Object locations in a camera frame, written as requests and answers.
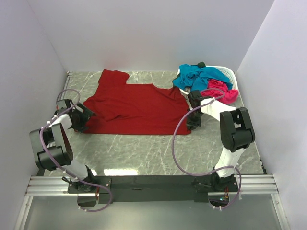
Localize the dark green garment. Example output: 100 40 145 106
197 62 206 68

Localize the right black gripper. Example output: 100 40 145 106
186 109 204 132

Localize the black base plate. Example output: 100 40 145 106
62 173 240 207

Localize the pink t-shirt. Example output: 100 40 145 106
201 79 239 105

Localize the blue t-shirt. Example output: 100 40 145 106
172 64 233 91

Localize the red t-shirt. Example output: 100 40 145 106
83 69 189 135

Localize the white laundry basket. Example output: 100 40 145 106
177 66 239 96

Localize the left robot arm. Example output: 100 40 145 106
29 99 96 193

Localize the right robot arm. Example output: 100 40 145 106
187 91 255 191

